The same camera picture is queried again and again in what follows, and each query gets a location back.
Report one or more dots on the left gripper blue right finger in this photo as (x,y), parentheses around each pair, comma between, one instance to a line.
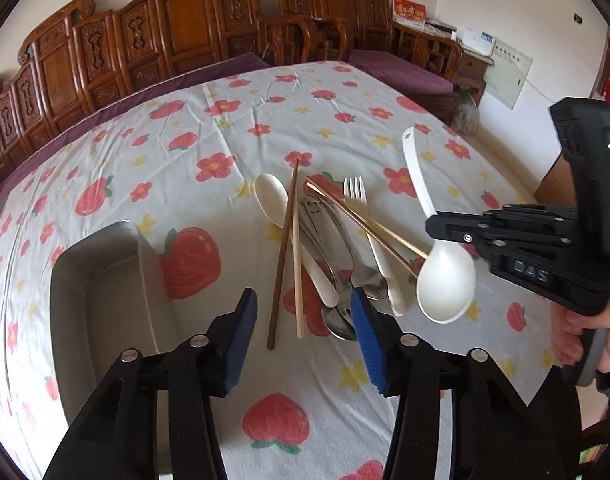
(376,333)

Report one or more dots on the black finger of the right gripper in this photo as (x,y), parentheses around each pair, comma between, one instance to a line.
(460,228)

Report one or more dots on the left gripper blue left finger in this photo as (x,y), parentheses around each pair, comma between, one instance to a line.
(232,334)

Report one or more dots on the smiley handle metal spoon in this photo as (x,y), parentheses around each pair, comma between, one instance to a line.
(313,213)

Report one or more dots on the large white serving ladle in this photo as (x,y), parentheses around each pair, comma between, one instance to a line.
(446,282)

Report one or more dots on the dark brown wooden chopstick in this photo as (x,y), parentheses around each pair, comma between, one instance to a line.
(285,237)

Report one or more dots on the light wooden chopstick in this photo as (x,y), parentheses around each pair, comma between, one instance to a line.
(297,272)

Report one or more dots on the plain stainless steel spoon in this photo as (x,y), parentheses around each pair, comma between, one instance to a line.
(370,280)

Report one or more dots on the grey plastic bag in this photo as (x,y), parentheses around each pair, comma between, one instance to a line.
(466,120)

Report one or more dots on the white plastic fork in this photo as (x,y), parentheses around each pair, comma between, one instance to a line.
(356,198)

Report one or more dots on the grey metal tray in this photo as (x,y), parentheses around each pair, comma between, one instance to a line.
(107,294)

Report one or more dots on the white electrical panel box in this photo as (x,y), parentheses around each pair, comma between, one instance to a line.
(505,78)

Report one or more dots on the floral strawberry tablecloth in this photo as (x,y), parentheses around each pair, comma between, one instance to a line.
(181,165)

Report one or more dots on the purple sofa cushion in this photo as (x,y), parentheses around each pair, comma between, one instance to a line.
(401,75)

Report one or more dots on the red gift box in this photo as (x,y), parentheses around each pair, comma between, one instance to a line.
(409,13)

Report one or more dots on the carved wooden side sofa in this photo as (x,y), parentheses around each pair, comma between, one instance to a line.
(380,15)

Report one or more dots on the carved wooden sofa bench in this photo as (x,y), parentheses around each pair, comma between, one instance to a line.
(79,60)

